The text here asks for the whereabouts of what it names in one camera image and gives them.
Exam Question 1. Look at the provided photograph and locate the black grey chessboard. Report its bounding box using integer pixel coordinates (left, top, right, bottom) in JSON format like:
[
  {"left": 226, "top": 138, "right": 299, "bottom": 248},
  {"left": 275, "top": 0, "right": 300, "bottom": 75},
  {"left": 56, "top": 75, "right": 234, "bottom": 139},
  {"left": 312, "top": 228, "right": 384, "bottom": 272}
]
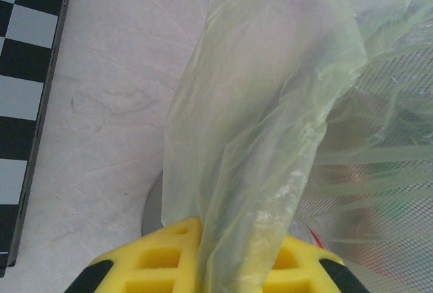
[{"left": 0, "top": 0, "right": 76, "bottom": 279}]

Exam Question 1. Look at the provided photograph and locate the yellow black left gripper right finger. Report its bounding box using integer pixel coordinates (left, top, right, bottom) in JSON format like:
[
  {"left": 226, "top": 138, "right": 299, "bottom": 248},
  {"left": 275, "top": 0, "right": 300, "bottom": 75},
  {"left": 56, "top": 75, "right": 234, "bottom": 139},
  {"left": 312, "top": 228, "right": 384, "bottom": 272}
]
[{"left": 262, "top": 234, "right": 371, "bottom": 293}]

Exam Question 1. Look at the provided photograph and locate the grey mesh waste bin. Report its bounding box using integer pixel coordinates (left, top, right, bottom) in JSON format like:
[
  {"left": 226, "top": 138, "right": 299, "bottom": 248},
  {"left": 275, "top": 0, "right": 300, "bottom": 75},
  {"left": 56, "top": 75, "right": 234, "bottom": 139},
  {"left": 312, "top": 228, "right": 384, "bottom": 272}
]
[{"left": 141, "top": 45, "right": 433, "bottom": 293}]

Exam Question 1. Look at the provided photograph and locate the green plastic bin liner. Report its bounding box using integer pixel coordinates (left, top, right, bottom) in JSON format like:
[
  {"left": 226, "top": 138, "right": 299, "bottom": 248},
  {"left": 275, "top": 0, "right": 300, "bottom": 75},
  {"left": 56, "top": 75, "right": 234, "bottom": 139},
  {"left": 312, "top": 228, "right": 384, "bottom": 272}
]
[{"left": 161, "top": 0, "right": 433, "bottom": 293}]

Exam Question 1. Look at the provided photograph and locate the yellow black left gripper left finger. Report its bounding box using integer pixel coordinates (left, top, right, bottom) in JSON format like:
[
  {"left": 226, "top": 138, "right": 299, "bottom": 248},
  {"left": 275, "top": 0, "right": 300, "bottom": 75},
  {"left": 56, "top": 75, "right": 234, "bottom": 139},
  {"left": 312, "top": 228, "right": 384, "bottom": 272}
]
[{"left": 67, "top": 216, "right": 206, "bottom": 293}]

